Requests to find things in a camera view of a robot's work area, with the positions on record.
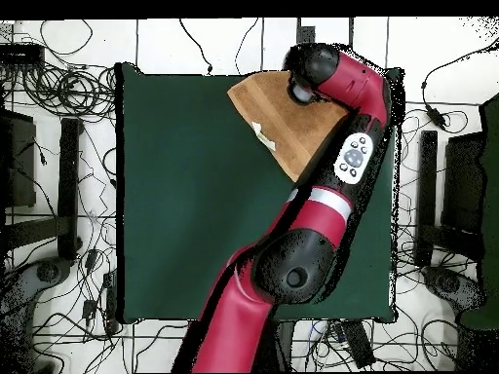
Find grey square floor frame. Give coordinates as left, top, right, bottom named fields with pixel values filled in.
left=295, top=17, right=355, bottom=50

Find coiled black cables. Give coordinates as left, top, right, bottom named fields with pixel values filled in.
left=20, top=63, right=117, bottom=119

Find thin black cable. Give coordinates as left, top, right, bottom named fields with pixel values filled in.
left=234, top=18, right=261, bottom=75
left=178, top=18, right=214, bottom=75

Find long black stand bar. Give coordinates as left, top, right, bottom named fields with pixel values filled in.
left=413, top=130, right=440, bottom=267
left=5, top=117, right=84, bottom=261

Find dark green fabric panel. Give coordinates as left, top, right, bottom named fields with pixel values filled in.
left=459, top=93, right=499, bottom=331

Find black flat box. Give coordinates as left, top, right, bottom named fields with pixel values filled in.
left=0, top=42, right=47, bottom=70

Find black cable with adapter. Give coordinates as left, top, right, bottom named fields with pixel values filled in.
left=420, top=38, right=499, bottom=131

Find large black box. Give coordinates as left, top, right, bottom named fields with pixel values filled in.
left=442, top=131, right=485, bottom=236
left=0, top=108, right=37, bottom=208

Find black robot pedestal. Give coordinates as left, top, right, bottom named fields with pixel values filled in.
left=264, top=319, right=296, bottom=374

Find black power strip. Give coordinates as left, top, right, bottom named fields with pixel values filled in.
left=341, top=319, right=376, bottom=370

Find dark green table cloth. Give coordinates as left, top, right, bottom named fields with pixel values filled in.
left=115, top=61, right=405, bottom=324

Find grey chair base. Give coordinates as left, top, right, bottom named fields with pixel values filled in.
left=422, top=266, right=487, bottom=314
left=0, top=256, right=74, bottom=324

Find tan terry towel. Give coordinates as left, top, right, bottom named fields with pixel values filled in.
left=226, top=70, right=350, bottom=183

